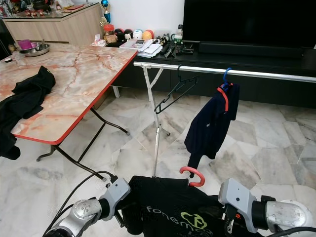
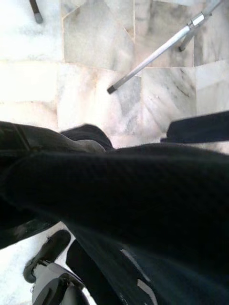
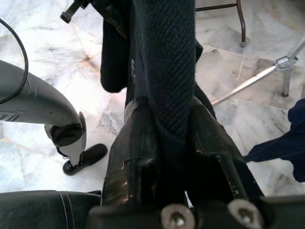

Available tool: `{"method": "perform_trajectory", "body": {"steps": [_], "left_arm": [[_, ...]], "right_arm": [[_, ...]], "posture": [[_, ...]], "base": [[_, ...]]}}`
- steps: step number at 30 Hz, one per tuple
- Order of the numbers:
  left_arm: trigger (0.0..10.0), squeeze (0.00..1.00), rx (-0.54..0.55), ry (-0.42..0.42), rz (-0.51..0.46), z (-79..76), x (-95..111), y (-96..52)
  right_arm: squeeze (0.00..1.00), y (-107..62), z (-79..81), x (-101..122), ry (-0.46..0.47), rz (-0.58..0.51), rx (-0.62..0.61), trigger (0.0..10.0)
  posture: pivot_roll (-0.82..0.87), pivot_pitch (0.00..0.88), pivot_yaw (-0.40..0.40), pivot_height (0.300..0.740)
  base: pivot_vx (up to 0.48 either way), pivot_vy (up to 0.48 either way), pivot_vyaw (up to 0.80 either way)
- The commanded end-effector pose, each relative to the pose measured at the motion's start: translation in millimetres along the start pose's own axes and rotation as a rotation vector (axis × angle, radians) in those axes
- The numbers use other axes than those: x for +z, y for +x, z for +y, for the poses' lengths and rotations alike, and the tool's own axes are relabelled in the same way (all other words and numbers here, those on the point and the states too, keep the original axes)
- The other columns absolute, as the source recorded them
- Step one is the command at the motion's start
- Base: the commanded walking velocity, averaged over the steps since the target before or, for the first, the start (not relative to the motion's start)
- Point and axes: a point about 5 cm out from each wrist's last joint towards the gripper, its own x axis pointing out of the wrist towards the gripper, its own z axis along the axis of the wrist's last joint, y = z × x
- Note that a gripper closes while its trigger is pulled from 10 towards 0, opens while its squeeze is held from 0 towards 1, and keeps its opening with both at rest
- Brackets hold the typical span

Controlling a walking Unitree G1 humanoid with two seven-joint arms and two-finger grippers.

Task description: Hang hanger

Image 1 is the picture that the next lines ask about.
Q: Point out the red plastic clothes hanger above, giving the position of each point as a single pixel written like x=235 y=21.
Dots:
x=191 y=168

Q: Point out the black shirt with fonemax print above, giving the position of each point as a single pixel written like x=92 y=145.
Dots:
x=168 y=200

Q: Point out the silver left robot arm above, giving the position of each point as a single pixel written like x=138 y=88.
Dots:
x=86 y=212

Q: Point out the blue clothes hanger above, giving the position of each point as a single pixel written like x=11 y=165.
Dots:
x=225 y=79

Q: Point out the black clothes hanger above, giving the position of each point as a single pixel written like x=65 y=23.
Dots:
x=179 y=78

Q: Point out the navy shirt red collar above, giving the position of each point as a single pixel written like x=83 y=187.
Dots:
x=210 y=123

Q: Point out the black television console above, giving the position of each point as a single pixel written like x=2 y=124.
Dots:
x=271 y=91

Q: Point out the silver metal clothes rack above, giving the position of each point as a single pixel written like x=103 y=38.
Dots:
x=271 y=76

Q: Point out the black soundbar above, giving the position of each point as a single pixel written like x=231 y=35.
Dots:
x=252 y=50

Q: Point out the white paper stack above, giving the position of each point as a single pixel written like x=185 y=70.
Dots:
x=152 y=49

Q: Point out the marble top folding table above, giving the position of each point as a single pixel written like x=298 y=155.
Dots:
x=79 y=84

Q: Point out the clear bottle green label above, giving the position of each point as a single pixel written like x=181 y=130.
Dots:
x=179 y=33

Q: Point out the purple cup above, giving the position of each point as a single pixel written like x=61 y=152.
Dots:
x=25 y=44

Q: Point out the steel bowl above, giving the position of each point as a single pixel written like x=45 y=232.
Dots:
x=40 y=51

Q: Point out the black flat television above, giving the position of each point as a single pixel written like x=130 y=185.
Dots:
x=247 y=22

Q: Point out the grey calculator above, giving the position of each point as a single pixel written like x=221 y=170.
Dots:
x=139 y=43

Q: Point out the orange round toy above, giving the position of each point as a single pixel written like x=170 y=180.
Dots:
x=148 y=35

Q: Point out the white round toy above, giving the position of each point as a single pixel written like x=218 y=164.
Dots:
x=138 y=35

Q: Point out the black mouse toy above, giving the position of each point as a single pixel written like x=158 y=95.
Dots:
x=127 y=34

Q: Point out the red lid glass jar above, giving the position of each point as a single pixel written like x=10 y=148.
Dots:
x=109 y=36

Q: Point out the light wooden sideboard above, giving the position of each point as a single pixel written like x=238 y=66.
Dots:
x=59 y=30

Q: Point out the pink white tissue pack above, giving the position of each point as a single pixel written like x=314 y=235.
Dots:
x=99 y=42

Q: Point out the blue and gold trophy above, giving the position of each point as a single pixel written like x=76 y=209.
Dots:
x=105 y=16

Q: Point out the white ceramic figurine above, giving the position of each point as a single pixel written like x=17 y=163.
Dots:
x=62 y=4

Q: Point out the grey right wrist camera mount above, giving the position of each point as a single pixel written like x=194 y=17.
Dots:
x=237 y=193

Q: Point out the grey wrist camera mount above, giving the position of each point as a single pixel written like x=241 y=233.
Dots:
x=237 y=193
x=118 y=190

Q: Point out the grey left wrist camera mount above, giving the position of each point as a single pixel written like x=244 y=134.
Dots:
x=118 y=190

